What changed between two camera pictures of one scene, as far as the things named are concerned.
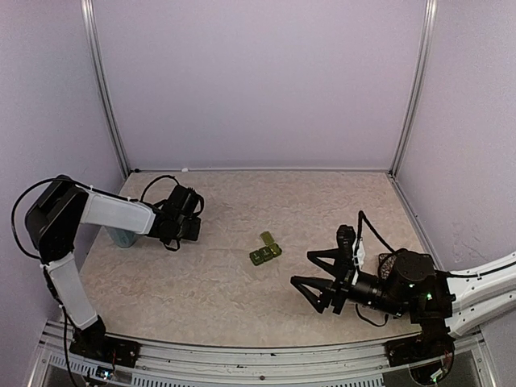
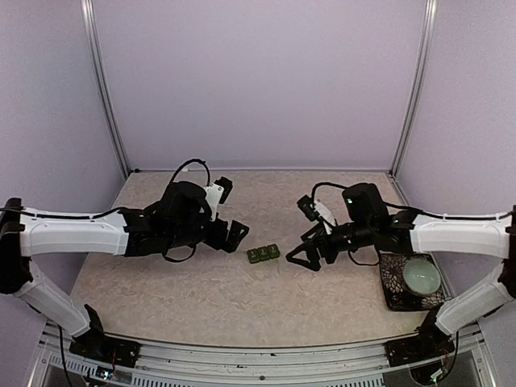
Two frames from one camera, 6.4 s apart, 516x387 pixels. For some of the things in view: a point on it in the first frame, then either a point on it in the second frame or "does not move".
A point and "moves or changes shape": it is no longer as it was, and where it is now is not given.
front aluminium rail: [347, 364] does not move
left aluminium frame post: [88, 7] does not move
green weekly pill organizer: [264, 254] moves or changes shape
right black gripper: [340, 289] -> [312, 249]
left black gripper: [195, 231] -> [218, 242]
